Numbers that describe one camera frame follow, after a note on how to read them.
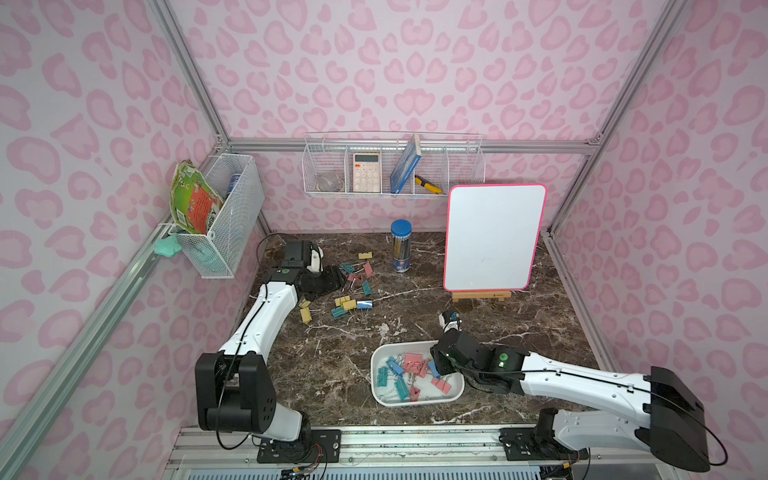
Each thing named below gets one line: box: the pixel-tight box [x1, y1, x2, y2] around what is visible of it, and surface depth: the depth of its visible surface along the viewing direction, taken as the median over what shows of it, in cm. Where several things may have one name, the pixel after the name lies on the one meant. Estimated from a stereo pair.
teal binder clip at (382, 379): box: [377, 366, 389, 387], surface depth 85 cm
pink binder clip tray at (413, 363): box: [404, 353, 425, 374], surface depth 86 cm
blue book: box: [390, 134, 422, 194], surface depth 90 cm
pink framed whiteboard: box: [443, 184, 548, 292], surface depth 92 cm
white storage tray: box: [371, 340, 465, 407], surface depth 84 cm
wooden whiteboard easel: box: [451, 290, 512, 303], surface depth 98 cm
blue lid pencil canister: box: [390, 219, 413, 273], surface depth 98 cm
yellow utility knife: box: [414, 174, 443, 194], surface depth 99 cm
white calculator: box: [353, 152, 381, 193], surface depth 97 cm
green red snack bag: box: [170, 160, 223, 235], surface depth 74 cm
